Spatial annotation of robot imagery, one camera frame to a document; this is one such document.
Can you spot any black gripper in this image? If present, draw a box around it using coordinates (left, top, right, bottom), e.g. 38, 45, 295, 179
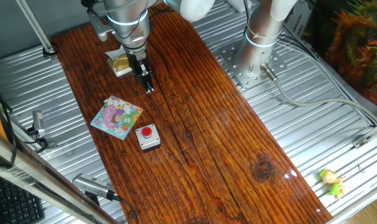
125, 50, 156, 95

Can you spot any colourful butterfly puzzle board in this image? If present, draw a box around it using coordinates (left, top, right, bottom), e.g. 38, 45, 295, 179
90, 95, 144, 141

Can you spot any gold wrapped snack package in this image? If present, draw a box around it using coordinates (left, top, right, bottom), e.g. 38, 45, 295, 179
105, 46, 133, 78

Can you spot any grey box red push button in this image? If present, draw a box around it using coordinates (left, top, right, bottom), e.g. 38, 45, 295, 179
134, 123, 162, 153

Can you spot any brown wooden plank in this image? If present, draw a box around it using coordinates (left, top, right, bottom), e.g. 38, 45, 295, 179
50, 0, 334, 224

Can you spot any aluminium support pole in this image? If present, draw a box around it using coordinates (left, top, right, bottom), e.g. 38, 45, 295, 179
16, 0, 58, 60

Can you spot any white power strip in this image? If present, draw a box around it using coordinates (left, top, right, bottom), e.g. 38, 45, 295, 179
227, 0, 253, 14

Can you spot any black keyboard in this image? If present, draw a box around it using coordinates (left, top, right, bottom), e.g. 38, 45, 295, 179
0, 177, 46, 224

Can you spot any small doll green hat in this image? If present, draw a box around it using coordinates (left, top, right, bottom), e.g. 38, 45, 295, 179
318, 168, 347, 201

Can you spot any colourful fuzzy fabric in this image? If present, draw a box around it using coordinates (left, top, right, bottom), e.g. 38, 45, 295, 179
303, 0, 377, 114

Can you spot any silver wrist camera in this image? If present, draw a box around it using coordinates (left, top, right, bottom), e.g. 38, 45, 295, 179
88, 11, 114, 42

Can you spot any silver perforated base plate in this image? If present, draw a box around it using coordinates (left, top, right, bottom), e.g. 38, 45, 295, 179
218, 39, 288, 90

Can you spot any small grey camera on clamp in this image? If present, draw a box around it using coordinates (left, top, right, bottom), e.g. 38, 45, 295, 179
24, 110, 57, 153

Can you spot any silver ribbed camera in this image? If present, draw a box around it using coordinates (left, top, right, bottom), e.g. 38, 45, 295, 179
72, 173, 121, 202

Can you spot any black camera cable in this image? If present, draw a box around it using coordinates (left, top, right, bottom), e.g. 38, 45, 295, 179
112, 194, 140, 224

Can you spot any metal frame beam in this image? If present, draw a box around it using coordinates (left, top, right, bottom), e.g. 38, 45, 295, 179
0, 126, 119, 224

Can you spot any thick grey base cable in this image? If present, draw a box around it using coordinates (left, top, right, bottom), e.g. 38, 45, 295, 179
259, 62, 377, 125

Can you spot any metal corner bracket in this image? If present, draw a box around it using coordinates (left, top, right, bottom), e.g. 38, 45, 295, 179
352, 118, 377, 149

